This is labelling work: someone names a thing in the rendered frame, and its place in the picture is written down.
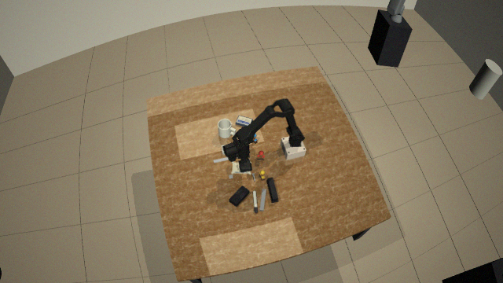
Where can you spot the cream paper card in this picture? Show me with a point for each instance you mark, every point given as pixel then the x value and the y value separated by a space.
pixel 236 169

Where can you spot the red-handled rubber stamp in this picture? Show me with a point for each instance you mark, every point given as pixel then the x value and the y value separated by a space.
pixel 260 155

